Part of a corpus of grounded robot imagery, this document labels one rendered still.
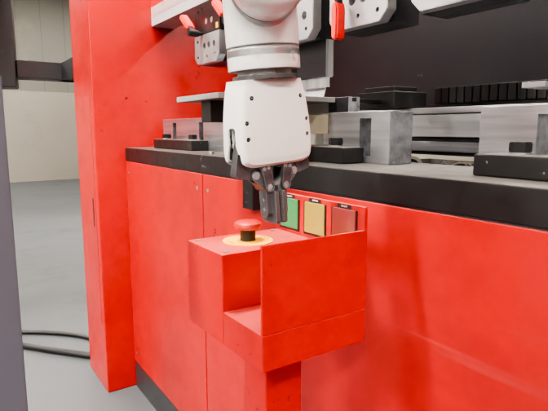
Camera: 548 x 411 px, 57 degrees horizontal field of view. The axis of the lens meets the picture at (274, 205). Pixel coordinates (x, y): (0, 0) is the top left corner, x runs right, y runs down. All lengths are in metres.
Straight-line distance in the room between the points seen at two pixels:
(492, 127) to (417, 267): 0.23
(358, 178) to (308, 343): 0.28
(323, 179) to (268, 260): 0.32
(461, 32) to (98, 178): 1.20
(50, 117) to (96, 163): 8.35
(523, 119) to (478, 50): 0.71
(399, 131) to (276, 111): 0.39
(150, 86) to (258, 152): 1.29
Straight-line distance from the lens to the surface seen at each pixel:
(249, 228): 0.69
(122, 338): 1.94
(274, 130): 0.58
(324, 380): 0.95
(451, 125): 1.15
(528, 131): 0.76
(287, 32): 0.58
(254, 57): 0.56
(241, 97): 0.56
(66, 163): 10.20
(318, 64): 1.09
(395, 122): 0.91
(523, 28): 1.40
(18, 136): 9.99
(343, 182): 0.81
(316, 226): 0.72
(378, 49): 1.69
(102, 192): 1.79
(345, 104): 1.01
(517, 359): 0.67
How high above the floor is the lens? 0.94
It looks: 9 degrees down
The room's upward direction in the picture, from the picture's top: straight up
